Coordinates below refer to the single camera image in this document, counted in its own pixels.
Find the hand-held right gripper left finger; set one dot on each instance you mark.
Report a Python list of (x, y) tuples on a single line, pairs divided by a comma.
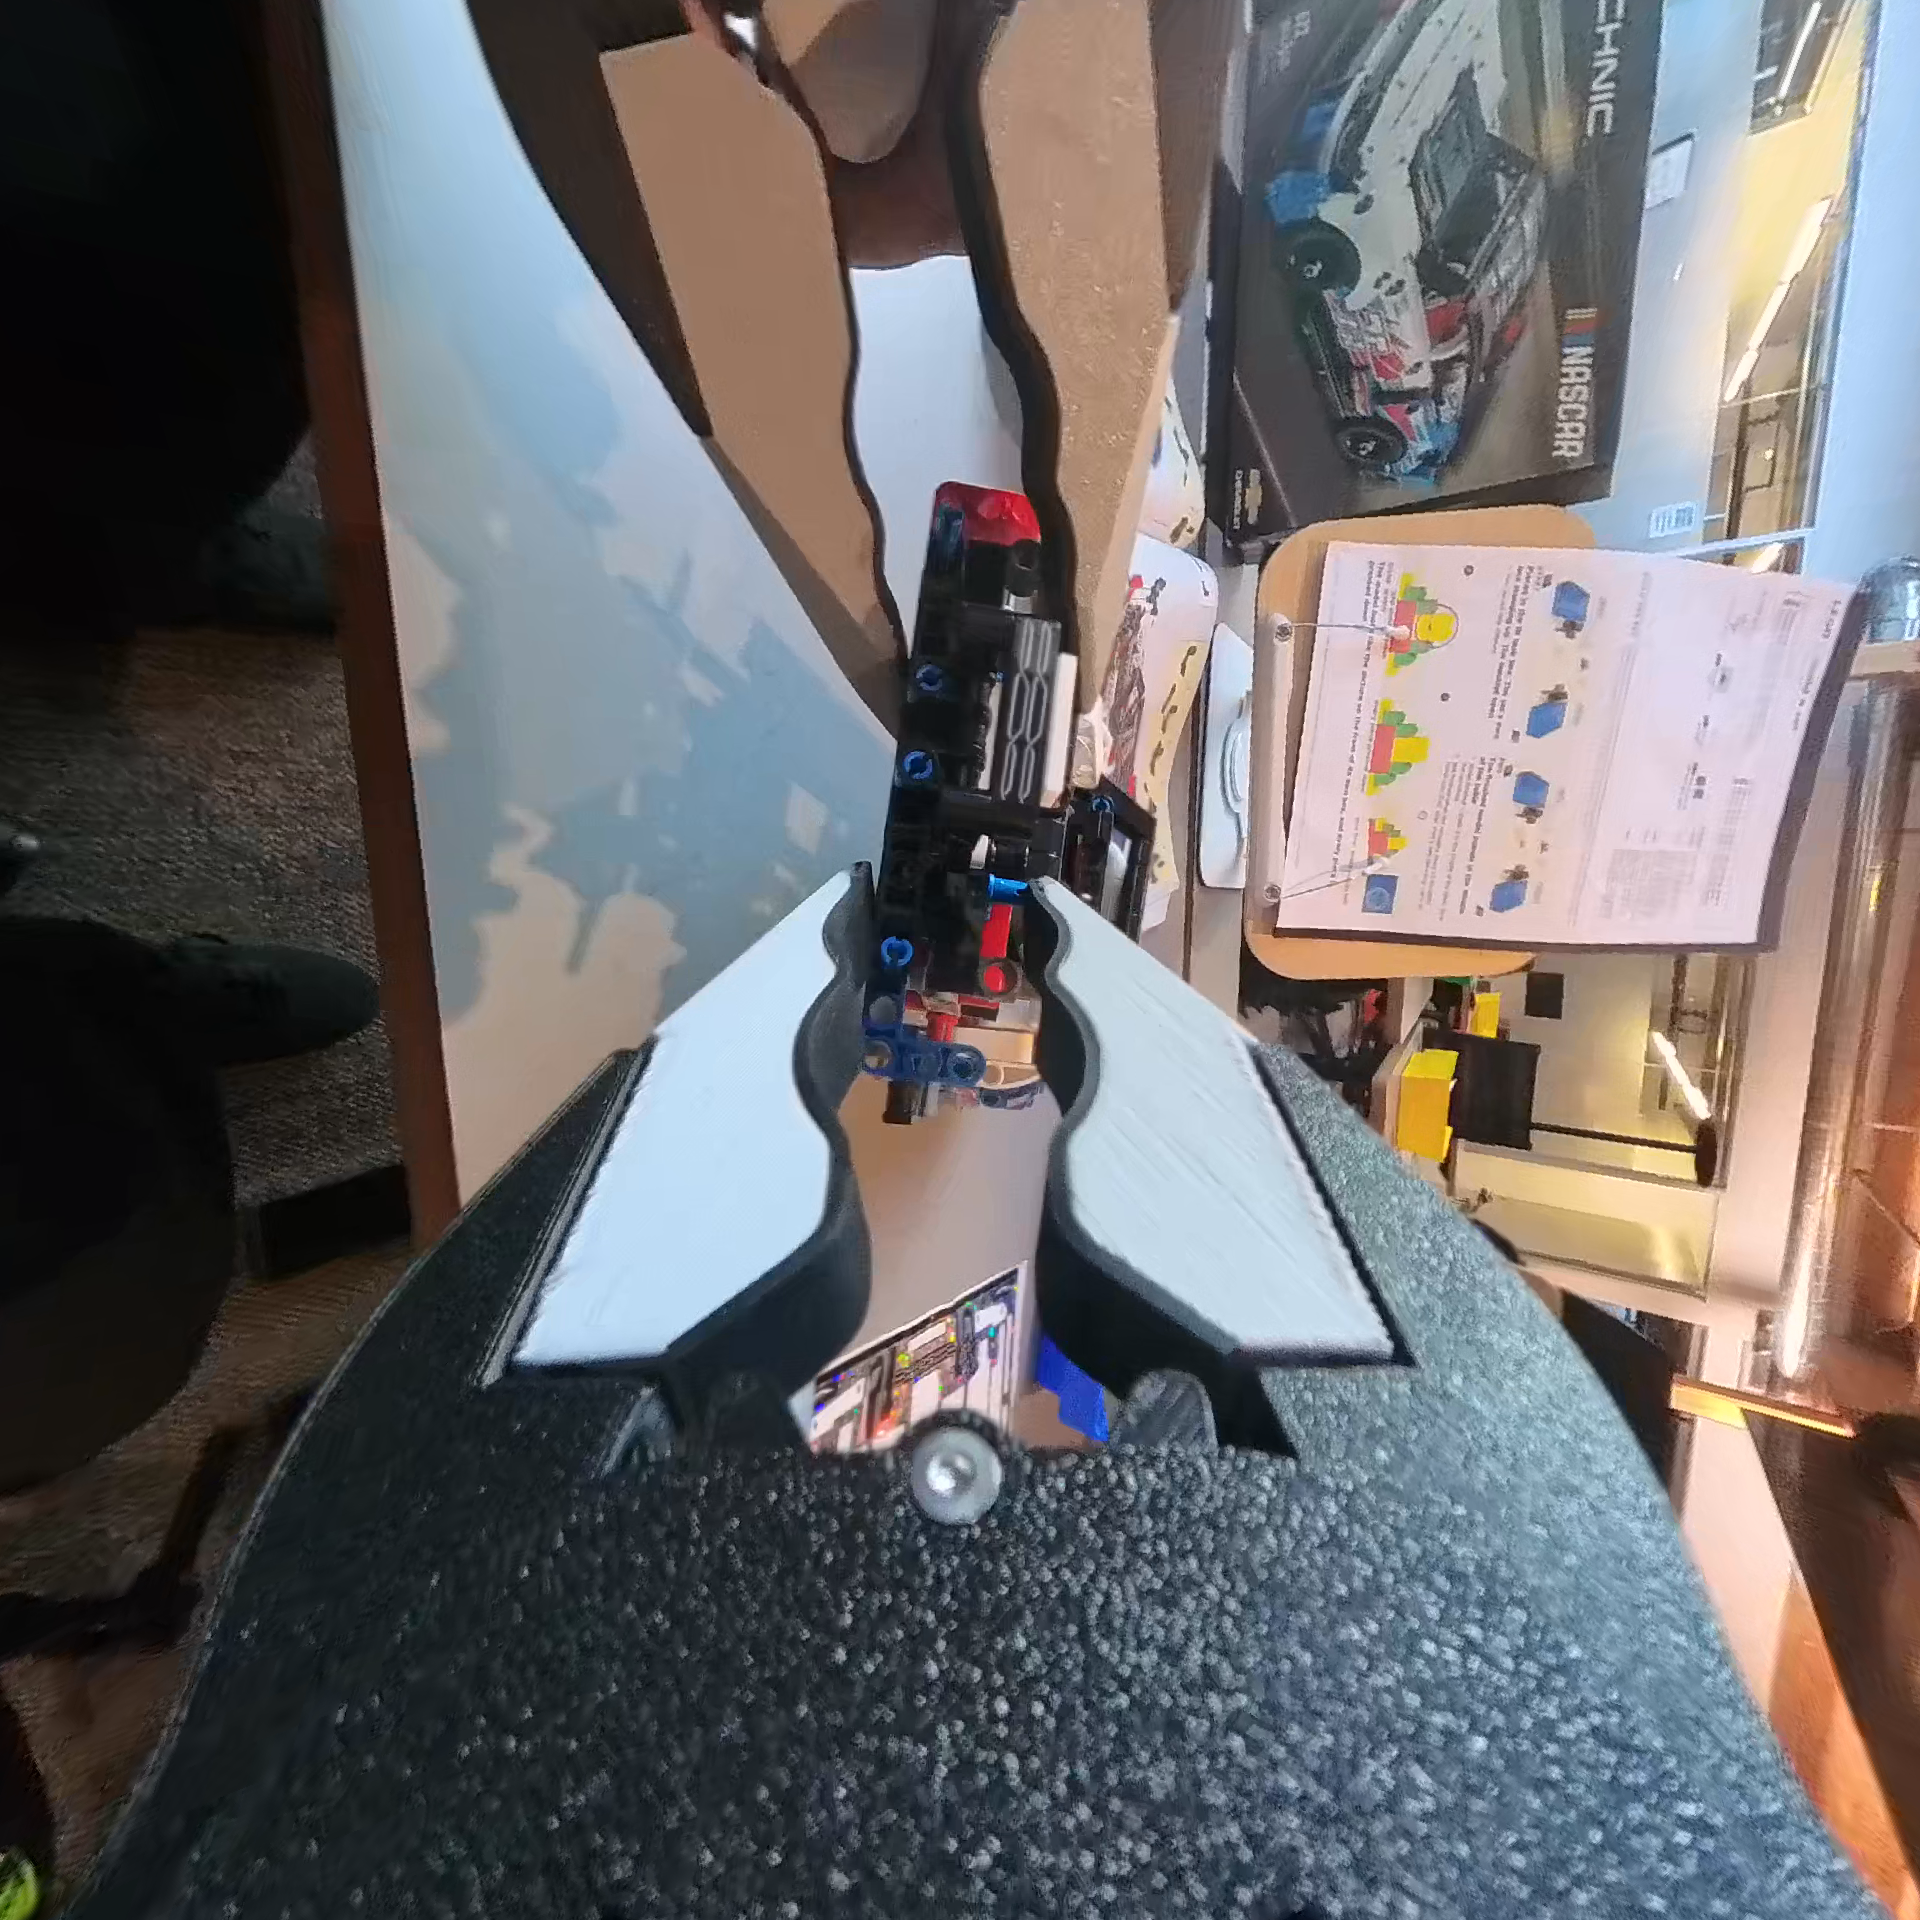
[(689, 1187)]

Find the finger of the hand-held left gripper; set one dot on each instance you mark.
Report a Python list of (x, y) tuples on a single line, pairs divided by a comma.
[(1096, 227), (749, 302)]

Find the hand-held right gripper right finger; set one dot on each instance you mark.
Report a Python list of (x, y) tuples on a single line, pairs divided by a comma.
[(1215, 1187)]

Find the brick-built toy race car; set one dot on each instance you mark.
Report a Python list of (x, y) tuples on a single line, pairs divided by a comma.
[(976, 781)]

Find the person's left hand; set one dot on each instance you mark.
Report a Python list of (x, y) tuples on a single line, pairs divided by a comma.
[(870, 90)]

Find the yellow plastic bin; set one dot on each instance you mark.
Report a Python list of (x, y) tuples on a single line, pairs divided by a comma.
[(1433, 1094)]

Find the blue plastic bin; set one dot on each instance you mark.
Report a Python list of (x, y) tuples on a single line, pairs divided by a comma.
[(1071, 1397)]

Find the holographic sticker sheet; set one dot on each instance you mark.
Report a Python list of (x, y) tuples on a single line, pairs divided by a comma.
[(915, 1365)]

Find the toy car set box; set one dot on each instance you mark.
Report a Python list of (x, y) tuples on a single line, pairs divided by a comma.
[(1425, 269)]

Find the white rounded flat device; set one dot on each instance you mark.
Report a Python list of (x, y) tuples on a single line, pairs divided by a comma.
[(1222, 750)]

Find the open instruction booklet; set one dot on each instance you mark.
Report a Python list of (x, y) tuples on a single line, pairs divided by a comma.
[(1164, 674)]

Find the person's black shoe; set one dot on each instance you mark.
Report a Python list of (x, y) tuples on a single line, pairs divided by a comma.
[(269, 990)]

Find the printed instruction paper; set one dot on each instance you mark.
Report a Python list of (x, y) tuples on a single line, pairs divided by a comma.
[(1576, 750)]

